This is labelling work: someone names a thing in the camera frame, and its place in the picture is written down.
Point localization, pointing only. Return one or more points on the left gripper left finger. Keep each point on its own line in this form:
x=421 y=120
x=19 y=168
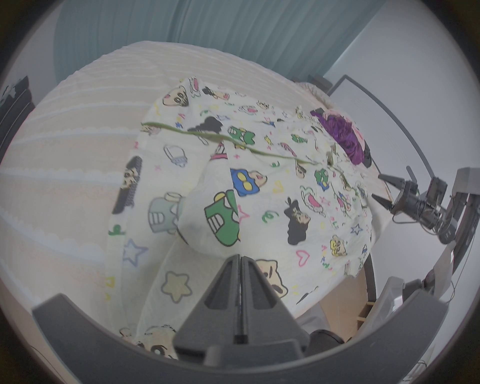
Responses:
x=208 y=324

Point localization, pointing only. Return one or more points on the grey bedside table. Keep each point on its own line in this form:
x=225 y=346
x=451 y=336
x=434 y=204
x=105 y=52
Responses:
x=322 y=82

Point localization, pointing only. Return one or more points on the black garment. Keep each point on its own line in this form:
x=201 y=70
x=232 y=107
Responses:
x=366 y=157

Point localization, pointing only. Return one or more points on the pale pink pillow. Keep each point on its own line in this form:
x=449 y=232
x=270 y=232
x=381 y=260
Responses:
x=311 y=89

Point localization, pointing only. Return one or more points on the purple satin garment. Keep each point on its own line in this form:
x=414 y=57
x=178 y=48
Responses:
x=341 y=131

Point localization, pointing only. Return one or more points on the white printed pyjama top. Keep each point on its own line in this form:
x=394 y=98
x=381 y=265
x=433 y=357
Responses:
x=262 y=187

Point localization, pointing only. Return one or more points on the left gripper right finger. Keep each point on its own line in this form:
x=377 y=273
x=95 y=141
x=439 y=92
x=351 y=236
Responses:
x=279 y=324

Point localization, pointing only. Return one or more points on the blue-green curtain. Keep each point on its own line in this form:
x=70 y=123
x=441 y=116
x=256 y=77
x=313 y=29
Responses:
x=112 y=30
x=262 y=33

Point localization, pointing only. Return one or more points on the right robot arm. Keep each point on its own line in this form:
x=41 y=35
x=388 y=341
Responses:
x=465 y=225

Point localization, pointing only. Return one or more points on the bed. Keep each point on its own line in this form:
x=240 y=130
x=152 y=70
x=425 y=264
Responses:
x=75 y=168

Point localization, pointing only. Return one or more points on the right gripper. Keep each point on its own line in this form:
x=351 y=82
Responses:
x=407 y=198

